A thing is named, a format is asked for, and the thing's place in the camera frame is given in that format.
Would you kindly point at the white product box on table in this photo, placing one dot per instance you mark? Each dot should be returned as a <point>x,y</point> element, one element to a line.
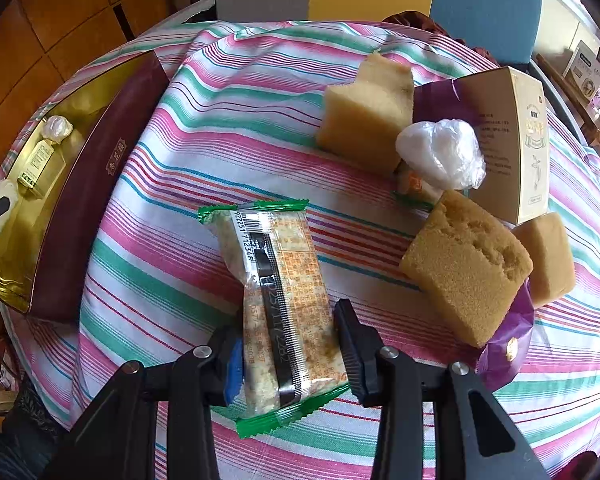
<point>583,71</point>

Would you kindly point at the orange snack packet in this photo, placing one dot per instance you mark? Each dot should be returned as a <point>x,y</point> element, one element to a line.
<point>415,191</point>

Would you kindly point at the small green medicine box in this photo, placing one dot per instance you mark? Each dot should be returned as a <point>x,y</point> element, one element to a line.
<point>35,165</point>

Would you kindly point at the beige medicine box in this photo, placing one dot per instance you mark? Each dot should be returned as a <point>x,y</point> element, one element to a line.
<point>512,133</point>

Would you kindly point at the wooden side table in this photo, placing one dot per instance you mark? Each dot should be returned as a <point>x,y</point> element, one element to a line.
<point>568,105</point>

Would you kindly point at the white plastic ball in box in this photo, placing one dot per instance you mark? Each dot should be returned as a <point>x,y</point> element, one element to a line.
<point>56,128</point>

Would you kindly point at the white plastic ball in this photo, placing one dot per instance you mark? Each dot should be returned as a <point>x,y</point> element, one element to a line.
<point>445,154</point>
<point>56,128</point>

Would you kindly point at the purple snack packet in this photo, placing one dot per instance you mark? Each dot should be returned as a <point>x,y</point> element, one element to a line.
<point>503,356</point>

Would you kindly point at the dark red cloth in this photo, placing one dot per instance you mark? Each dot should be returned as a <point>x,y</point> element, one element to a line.
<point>416,19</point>

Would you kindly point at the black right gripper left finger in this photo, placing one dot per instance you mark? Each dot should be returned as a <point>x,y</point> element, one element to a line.
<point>116,435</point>

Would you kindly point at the green-edged cracker packet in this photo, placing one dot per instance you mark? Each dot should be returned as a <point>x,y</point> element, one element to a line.
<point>292,361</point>

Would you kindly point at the gold maroon storage box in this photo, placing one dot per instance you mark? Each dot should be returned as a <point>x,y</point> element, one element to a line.
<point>47,241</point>

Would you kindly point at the small yellow sponge block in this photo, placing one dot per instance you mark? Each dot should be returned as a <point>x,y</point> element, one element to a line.
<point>546,241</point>

